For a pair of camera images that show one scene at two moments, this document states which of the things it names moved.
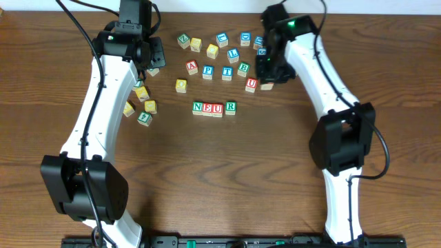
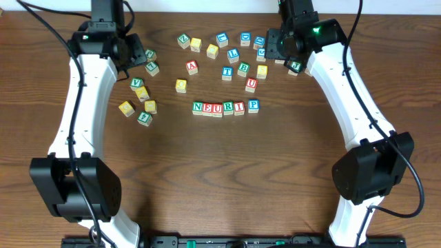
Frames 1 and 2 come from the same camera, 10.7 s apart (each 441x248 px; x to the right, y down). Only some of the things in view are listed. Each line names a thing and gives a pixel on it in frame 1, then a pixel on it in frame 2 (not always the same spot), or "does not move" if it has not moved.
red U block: x=217 y=110 does not move
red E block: x=207 y=109 does not move
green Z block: x=183 y=40 does not move
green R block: x=231 y=107 does not move
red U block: x=251 y=84 does not move
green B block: x=243 y=68 does not move
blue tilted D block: x=258 y=42 does not move
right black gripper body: x=270 y=72 to x=273 y=45
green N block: x=197 y=108 does not move
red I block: x=268 y=86 to x=239 y=108
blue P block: x=208 y=71 to x=253 y=105
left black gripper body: x=156 y=53 to x=136 y=50
